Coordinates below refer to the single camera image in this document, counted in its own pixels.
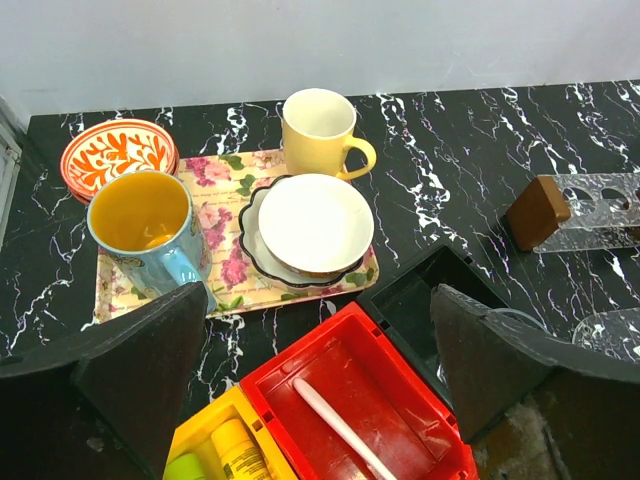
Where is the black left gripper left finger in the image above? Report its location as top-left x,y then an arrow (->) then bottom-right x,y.
1,283 -> 207,479

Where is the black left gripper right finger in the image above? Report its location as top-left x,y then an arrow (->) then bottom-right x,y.
430,284 -> 639,443

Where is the green toothpaste tube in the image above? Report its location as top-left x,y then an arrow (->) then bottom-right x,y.
163,453 -> 206,480

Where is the black plastic bin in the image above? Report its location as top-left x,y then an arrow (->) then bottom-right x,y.
357,244 -> 507,405

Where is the red plastic bin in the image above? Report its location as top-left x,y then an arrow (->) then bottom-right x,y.
241,302 -> 478,479

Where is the blue mug orange inside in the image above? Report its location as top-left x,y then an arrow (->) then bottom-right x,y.
87,170 -> 217,313

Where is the orange patterned bowl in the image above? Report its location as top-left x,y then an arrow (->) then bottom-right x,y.
60,119 -> 179,205

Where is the yellow toothpaste tube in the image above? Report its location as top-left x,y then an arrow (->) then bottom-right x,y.
210,418 -> 272,480

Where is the yellow mug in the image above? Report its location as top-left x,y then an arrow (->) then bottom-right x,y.
282,88 -> 377,181

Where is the white bowl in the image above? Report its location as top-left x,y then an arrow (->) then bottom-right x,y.
258,174 -> 374,275

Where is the clear acrylic rack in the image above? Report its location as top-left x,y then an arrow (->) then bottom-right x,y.
506,173 -> 639,364

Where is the yellow plastic bin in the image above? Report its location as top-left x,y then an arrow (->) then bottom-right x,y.
166,386 -> 297,479

